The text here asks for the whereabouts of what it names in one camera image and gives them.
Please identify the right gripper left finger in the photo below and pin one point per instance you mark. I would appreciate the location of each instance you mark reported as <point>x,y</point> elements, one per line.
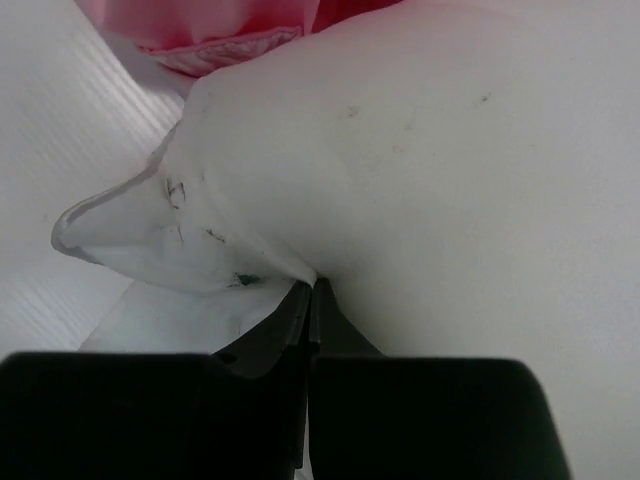
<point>238,413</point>

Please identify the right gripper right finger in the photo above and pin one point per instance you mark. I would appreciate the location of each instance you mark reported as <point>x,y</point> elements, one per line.
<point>373,416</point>

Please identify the pink satin pillowcase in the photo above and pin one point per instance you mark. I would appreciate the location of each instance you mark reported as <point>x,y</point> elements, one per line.
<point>195,38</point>

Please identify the white pillow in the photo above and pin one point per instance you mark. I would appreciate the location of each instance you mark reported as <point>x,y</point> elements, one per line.
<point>465,173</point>

